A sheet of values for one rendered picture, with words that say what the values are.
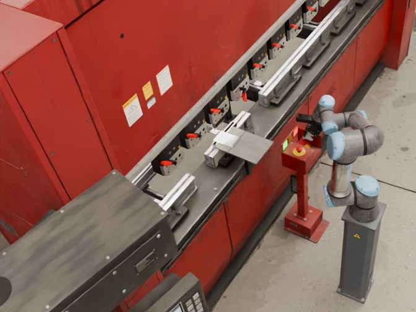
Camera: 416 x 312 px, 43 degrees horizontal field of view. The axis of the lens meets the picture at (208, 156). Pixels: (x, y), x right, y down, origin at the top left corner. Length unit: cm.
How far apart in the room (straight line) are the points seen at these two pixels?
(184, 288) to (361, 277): 170
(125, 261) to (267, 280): 217
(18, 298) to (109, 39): 99
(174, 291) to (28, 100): 71
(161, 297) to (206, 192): 123
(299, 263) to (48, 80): 240
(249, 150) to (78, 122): 134
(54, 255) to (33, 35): 58
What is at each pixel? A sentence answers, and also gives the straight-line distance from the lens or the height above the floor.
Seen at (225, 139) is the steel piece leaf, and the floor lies 100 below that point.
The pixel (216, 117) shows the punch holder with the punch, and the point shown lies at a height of 121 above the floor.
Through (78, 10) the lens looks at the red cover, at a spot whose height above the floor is 218.
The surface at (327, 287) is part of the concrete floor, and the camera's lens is 346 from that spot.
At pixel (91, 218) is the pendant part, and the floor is 195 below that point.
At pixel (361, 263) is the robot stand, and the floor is 42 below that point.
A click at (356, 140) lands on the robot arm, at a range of 228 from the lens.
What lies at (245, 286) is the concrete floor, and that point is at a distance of 348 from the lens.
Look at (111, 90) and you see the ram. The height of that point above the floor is 181.
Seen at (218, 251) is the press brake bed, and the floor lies 45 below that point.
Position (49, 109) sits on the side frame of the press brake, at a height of 210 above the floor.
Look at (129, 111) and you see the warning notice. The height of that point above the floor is 167.
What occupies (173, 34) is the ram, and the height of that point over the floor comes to 182.
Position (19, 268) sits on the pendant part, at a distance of 143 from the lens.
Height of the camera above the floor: 303
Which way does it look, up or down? 46 degrees down
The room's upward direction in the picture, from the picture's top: 12 degrees counter-clockwise
